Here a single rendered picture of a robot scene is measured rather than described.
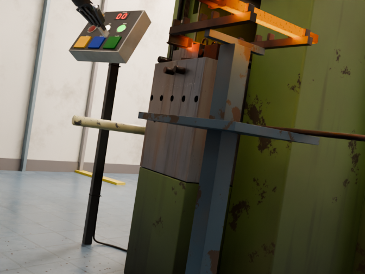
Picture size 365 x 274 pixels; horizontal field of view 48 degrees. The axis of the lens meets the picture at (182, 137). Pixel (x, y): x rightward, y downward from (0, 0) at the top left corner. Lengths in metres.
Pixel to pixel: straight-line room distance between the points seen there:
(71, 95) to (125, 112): 0.81
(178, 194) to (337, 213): 0.57
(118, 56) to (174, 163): 0.67
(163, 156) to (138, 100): 3.79
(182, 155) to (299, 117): 0.43
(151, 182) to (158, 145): 0.15
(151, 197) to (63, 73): 3.17
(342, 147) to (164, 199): 0.68
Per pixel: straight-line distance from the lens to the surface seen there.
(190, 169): 1.46
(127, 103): 5.26
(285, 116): 1.41
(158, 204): 1.63
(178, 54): 1.76
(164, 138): 1.63
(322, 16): 1.49
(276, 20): 1.07
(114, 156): 5.22
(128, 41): 2.01
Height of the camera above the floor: 0.64
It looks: 1 degrees down
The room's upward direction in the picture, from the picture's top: 9 degrees clockwise
